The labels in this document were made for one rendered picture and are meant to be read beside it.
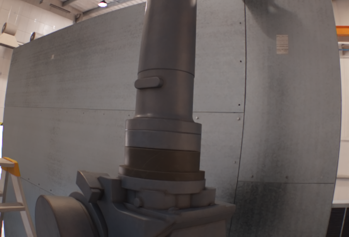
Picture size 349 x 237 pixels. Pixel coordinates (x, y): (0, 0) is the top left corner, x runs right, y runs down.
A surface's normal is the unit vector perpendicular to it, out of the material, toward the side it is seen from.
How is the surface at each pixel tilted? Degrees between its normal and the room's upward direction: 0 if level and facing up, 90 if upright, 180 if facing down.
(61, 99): 90
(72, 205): 23
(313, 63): 90
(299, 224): 90
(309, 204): 90
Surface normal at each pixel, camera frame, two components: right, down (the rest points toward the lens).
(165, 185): 0.17, -0.15
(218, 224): 0.72, -0.07
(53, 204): 0.35, -0.92
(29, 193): -0.51, -0.15
